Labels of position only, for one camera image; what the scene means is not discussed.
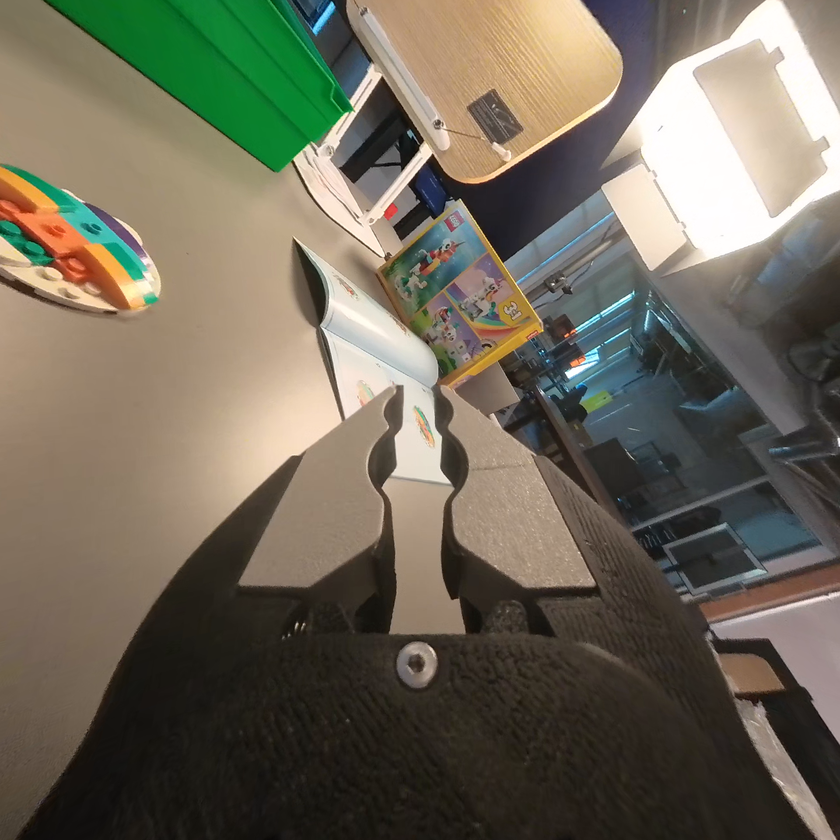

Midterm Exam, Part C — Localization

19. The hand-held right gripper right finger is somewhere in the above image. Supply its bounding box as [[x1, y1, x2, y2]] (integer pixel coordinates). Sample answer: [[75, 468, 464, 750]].
[[435, 386, 599, 636]]

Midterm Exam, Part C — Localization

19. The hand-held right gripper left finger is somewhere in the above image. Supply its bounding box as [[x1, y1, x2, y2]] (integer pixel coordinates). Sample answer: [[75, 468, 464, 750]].
[[238, 386, 403, 635]]

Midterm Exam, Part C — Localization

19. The green plastic bin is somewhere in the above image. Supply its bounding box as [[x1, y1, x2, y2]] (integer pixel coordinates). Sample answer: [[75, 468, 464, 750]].
[[45, 0, 355, 173]]

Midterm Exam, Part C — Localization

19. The lego instruction booklet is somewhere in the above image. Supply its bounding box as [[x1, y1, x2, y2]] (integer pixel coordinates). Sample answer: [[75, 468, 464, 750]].
[[293, 238, 454, 487]]

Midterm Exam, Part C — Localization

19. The yellow lego box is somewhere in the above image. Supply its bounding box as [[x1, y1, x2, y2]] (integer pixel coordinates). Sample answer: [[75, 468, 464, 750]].
[[377, 202, 544, 387]]

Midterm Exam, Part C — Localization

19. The rainbow lego build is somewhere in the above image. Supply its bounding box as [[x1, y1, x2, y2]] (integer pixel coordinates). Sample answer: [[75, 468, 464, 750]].
[[0, 164, 161, 316]]

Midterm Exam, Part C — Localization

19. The white light panel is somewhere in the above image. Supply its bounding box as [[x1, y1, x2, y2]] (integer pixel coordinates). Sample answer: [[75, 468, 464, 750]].
[[600, 0, 840, 271]]

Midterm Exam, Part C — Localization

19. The wooden folding table top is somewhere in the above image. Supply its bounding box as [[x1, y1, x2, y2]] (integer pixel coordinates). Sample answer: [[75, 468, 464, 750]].
[[346, 0, 623, 185]]

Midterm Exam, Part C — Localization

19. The white table frame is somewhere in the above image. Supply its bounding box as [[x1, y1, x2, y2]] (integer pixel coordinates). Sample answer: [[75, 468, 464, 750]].
[[292, 69, 435, 258]]

